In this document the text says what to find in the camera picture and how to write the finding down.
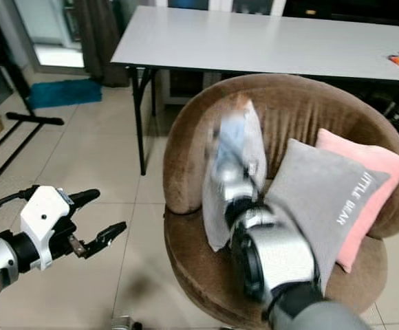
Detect pink pillow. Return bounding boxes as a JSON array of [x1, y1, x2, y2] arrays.
[[315, 128, 399, 273]]

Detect silver robot foot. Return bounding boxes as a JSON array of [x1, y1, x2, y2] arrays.
[[111, 314, 144, 330]]

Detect dark brown curtain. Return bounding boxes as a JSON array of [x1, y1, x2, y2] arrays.
[[74, 0, 126, 88]]

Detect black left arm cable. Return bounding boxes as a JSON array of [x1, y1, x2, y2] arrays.
[[0, 185, 40, 216]]

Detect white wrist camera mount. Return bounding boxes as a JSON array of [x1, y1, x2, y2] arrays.
[[19, 184, 75, 270], [215, 157, 269, 210]]

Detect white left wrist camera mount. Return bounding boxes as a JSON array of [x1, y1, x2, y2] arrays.
[[19, 184, 75, 270]]

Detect glass door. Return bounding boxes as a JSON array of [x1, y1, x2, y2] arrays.
[[13, 0, 91, 69]]

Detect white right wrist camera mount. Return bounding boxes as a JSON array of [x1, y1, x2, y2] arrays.
[[215, 157, 269, 210]]

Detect grey pillow with white lettering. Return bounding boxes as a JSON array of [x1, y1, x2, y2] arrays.
[[264, 138, 393, 291]]

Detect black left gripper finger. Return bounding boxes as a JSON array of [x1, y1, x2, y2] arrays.
[[68, 188, 101, 208], [82, 221, 129, 260]]

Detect brown round sofa chair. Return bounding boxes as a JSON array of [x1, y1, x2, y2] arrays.
[[162, 72, 399, 330]]

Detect blue floor mat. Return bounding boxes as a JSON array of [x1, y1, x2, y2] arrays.
[[28, 78, 103, 110]]

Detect light grey white pillow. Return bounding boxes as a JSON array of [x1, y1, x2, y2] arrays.
[[202, 96, 269, 252]]

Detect white table with black legs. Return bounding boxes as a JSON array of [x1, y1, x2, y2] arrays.
[[110, 5, 399, 177]]

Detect black metal floor stand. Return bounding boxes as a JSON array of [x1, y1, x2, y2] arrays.
[[0, 7, 67, 201]]

